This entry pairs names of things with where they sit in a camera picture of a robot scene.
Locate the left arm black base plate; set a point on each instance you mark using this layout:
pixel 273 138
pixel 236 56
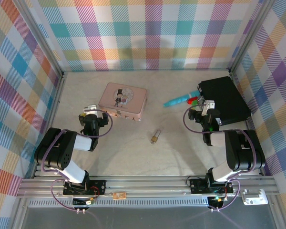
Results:
pixel 97 186

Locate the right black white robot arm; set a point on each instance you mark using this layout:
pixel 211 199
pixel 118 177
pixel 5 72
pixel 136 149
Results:
pixel 243 150

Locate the small orange circuit board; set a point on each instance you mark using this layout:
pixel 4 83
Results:
pixel 119 195

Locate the aluminium corner post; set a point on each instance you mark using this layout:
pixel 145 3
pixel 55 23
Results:
pixel 251 35
pixel 41 40

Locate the pink tin box with couple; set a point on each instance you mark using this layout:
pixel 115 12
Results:
pixel 124 100

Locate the red toy block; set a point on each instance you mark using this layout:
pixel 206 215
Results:
pixel 190 101

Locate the white plastic bracket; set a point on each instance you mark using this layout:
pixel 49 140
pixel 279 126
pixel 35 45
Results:
pixel 255 198

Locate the teal pen-shaped toy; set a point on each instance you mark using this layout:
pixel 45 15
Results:
pixel 178 100

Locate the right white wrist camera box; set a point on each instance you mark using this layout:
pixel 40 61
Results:
pixel 208 105

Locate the aluminium frame rail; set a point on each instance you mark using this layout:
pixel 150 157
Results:
pixel 145 184

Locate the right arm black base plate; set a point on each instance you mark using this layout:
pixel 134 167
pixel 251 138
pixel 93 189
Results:
pixel 197 186

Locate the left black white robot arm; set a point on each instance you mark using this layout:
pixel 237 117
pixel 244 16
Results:
pixel 56 149

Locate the small brass padlock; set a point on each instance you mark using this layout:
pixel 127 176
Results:
pixel 155 138

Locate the black hard case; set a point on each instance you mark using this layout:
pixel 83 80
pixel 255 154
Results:
pixel 225 97

